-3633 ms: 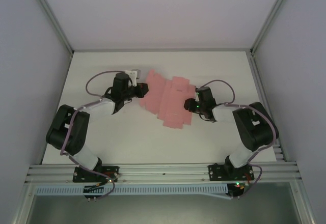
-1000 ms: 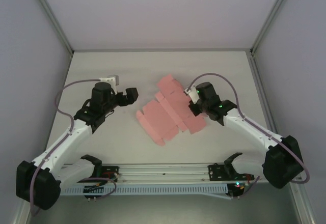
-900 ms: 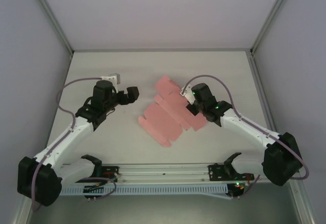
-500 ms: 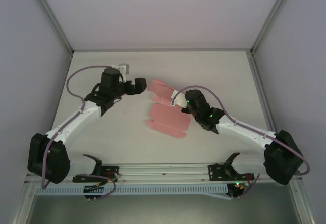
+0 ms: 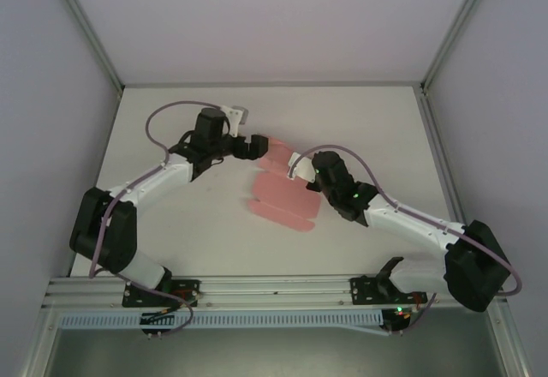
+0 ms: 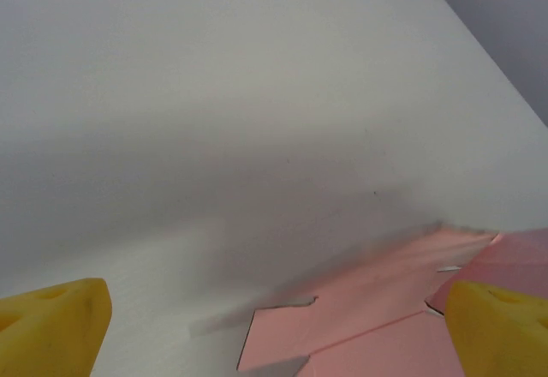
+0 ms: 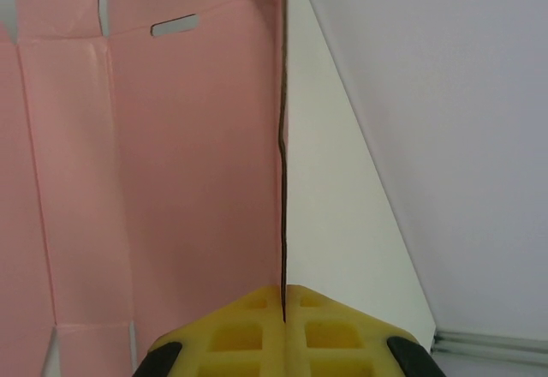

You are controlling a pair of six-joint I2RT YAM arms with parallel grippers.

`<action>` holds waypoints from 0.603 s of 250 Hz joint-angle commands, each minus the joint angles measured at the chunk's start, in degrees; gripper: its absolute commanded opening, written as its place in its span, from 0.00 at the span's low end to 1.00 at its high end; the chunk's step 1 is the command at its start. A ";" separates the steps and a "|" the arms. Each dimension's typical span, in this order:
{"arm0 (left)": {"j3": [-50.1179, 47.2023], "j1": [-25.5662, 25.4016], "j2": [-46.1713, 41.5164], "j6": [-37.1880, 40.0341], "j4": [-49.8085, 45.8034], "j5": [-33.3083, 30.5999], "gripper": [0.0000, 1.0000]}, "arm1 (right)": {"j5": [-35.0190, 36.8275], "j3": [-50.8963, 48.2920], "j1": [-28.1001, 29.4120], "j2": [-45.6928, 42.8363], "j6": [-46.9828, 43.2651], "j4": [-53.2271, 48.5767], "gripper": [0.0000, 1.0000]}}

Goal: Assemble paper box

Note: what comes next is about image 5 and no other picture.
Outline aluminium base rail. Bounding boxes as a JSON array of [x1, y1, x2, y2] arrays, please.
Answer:
[[42, 276, 429, 309]]

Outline pink paper box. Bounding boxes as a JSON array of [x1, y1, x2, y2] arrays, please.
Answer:
[[246, 135, 322, 233]]

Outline white slotted cable duct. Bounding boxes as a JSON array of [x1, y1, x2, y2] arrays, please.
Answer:
[[57, 310, 385, 332]]

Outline aluminium frame post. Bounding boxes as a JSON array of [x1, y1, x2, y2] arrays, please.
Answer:
[[45, 0, 126, 93], [420, 0, 498, 92]]

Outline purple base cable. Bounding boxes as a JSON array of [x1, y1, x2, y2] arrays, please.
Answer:
[[128, 280, 196, 338], [384, 293, 438, 338]]

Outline grey metal lower panel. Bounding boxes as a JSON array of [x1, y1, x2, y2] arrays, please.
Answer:
[[45, 327, 511, 377]]

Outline aluminium table side rail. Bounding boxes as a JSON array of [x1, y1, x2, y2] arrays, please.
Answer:
[[418, 87, 473, 226]]

